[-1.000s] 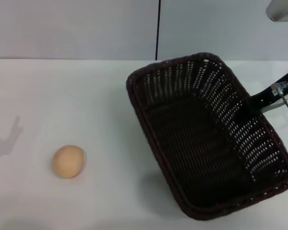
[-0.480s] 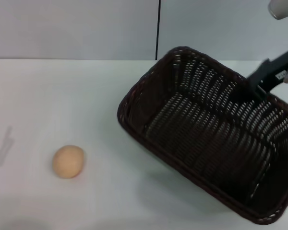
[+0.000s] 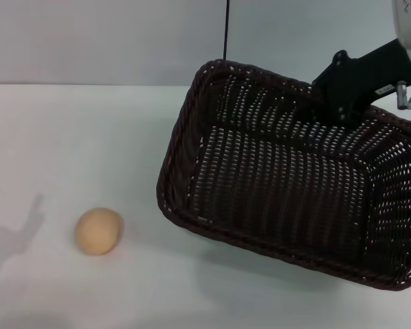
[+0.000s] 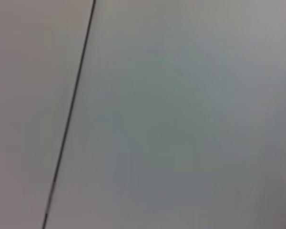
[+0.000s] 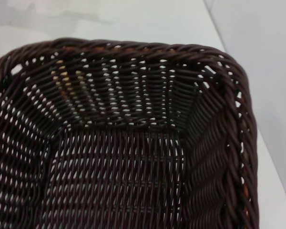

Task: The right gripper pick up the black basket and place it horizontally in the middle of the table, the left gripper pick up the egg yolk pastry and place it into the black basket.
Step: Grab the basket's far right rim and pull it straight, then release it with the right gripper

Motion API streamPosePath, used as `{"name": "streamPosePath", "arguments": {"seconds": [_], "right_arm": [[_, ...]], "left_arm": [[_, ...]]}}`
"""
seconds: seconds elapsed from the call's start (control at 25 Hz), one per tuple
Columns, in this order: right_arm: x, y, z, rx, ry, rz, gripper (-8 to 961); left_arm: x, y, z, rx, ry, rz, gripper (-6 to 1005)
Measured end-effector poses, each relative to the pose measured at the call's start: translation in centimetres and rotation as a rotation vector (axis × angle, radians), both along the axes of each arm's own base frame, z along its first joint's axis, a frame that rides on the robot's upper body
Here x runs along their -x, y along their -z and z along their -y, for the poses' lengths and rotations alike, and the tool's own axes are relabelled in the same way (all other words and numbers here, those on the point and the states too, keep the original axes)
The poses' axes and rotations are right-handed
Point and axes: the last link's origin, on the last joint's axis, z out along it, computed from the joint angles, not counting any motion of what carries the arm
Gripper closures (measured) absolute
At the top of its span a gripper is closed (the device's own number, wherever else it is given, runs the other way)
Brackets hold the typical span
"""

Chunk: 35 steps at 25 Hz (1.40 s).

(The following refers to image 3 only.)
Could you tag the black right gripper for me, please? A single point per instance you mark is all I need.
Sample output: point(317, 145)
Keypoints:
point(387, 72)

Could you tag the dark brown woven plastic basket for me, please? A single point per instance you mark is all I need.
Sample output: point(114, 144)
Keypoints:
point(277, 192)

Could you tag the round tan bread bun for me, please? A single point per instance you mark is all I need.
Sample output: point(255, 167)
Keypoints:
point(96, 231)

